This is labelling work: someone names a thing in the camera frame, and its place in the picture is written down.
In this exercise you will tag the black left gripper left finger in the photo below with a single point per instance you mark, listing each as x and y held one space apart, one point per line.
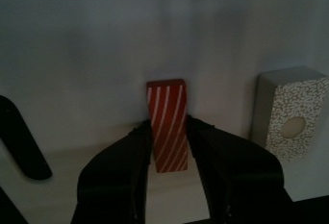
114 173

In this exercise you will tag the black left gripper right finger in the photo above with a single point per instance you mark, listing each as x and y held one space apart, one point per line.
233 173

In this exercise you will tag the red striped salmon block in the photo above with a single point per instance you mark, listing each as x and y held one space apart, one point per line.
169 125

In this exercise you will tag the white speckled rice block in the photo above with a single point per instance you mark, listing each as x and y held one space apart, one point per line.
291 112

